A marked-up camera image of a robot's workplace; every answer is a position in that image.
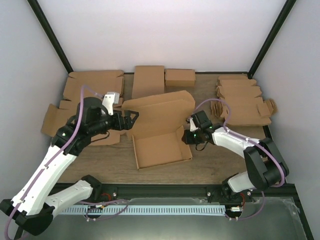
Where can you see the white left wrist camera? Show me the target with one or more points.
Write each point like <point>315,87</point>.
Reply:
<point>110,98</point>

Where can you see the small folded cardboard box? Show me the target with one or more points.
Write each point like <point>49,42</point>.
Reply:
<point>180,77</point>

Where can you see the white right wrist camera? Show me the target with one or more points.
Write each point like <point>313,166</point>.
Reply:
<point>193,127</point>

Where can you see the flat cardboard blank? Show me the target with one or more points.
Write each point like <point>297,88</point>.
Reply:
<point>100,81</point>
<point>56,117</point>

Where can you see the large cardboard box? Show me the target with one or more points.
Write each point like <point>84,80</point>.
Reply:
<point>157,133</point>

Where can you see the flat cardboard blank back left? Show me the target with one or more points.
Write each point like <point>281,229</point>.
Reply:
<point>100,81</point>

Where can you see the light blue slotted cable duct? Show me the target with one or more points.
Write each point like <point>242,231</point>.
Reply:
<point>149,210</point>

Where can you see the tall folded cardboard box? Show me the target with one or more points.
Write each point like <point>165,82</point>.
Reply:
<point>148,80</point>

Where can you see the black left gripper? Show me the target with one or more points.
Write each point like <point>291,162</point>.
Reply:
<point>128,125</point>

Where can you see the black left corner frame post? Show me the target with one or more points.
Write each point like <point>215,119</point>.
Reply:
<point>42,19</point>

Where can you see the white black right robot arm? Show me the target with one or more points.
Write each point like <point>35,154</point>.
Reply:
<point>265,165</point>

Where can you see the stack of small cardboard blanks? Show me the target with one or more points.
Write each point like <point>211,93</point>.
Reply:
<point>241,103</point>

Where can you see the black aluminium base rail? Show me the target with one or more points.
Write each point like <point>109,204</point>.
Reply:
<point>211,192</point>

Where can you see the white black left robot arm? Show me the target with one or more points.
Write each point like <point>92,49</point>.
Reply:
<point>34,207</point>

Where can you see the black corner frame post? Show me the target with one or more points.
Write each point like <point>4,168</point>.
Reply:
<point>276,27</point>
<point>42,19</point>

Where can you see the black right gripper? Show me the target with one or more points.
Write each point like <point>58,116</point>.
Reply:
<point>188,140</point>

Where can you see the flat cardboard blank front left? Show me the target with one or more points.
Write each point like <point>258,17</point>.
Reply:
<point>56,117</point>

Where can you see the black right corner frame post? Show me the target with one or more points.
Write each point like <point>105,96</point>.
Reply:
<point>276,27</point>

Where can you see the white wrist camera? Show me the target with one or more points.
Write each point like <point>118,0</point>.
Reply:
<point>110,98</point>
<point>193,127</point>

